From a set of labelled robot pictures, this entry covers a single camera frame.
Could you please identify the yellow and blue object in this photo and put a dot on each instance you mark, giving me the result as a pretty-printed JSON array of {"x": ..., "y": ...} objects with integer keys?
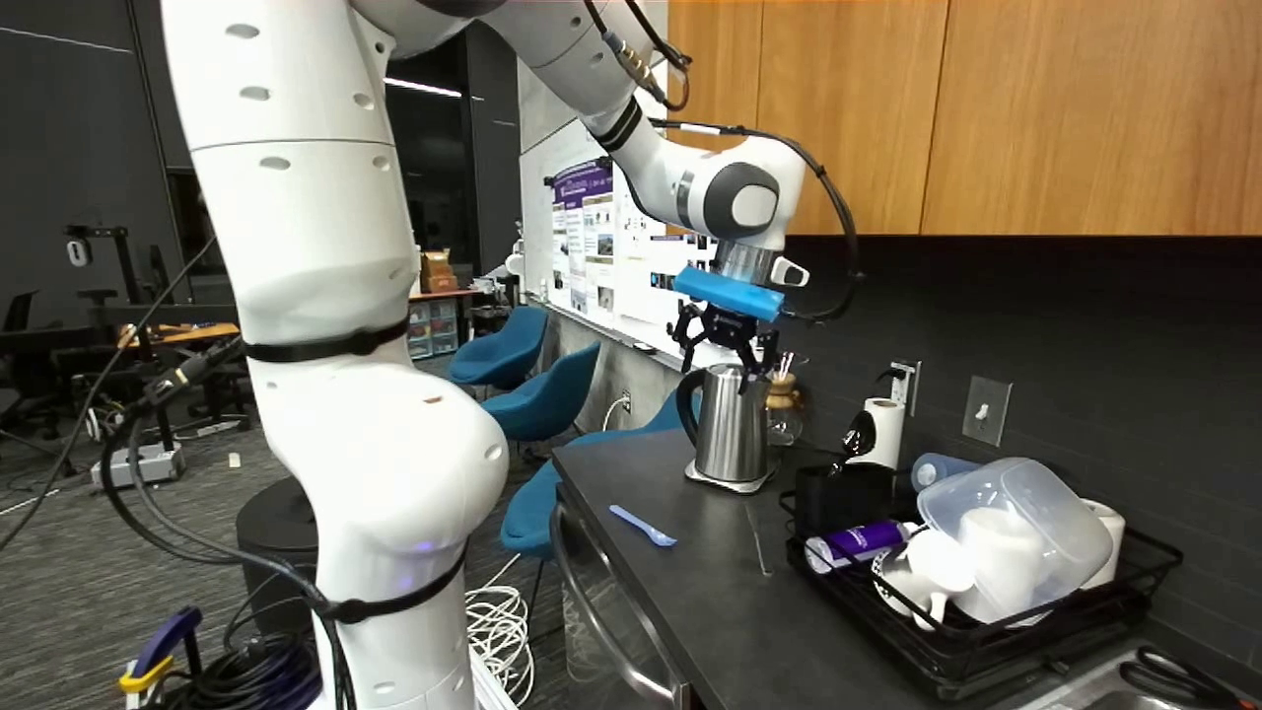
[{"x": 161, "y": 650}]

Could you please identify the black round bin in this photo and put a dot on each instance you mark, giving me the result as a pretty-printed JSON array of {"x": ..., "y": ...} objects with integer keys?
[{"x": 279, "y": 553}]

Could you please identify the blue office chair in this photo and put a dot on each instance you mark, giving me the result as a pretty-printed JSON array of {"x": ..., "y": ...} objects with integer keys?
[
  {"x": 508, "y": 348},
  {"x": 544, "y": 398},
  {"x": 537, "y": 504}
]

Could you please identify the white ceramic mug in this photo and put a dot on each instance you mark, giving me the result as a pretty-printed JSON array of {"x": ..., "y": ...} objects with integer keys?
[{"x": 930, "y": 566}]

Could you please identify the clear plastic bottle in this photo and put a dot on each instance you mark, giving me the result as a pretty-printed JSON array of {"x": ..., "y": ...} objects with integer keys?
[{"x": 939, "y": 472}]

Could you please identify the clear plastic food container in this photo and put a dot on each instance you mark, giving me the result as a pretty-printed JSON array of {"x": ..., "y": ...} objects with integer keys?
[{"x": 1026, "y": 524}]

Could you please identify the research poster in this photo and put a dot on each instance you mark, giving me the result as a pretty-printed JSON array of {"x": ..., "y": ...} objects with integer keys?
[{"x": 593, "y": 260}]

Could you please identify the purple bottle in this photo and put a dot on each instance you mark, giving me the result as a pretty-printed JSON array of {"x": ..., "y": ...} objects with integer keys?
[{"x": 861, "y": 541}]

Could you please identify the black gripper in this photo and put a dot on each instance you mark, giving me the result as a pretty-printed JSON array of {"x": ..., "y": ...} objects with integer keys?
[{"x": 730, "y": 337}]

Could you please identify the grey wall outlet plate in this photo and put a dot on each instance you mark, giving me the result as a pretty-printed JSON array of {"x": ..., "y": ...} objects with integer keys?
[{"x": 989, "y": 412}]

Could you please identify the stainless steel sink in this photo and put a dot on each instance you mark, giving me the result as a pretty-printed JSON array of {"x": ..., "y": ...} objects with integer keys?
[{"x": 1090, "y": 690}]

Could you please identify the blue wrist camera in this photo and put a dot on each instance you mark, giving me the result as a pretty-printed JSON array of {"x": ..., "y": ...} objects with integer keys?
[{"x": 730, "y": 291}]

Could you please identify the black utensil holder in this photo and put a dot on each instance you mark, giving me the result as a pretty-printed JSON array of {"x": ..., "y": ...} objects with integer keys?
[{"x": 851, "y": 499}]

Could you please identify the stainless steel electric kettle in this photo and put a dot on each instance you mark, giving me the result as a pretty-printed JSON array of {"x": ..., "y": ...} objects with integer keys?
[{"x": 730, "y": 433}]

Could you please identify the grey power strip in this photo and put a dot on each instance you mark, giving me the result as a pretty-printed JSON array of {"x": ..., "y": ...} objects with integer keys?
[{"x": 138, "y": 468}]

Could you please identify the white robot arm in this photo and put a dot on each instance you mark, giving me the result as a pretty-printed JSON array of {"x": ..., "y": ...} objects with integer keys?
[{"x": 342, "y": 394}]

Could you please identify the wooden cabinet door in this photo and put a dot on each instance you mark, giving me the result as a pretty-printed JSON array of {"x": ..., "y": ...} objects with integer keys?
[
  {"x": 853, "y": 105},
  {"x": 1090, "y": 120},
  {"x": 702, "y": 64}
]

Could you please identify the white cup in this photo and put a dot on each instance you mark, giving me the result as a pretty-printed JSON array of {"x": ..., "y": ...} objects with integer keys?
[{"x": 1107, "y": 537}]

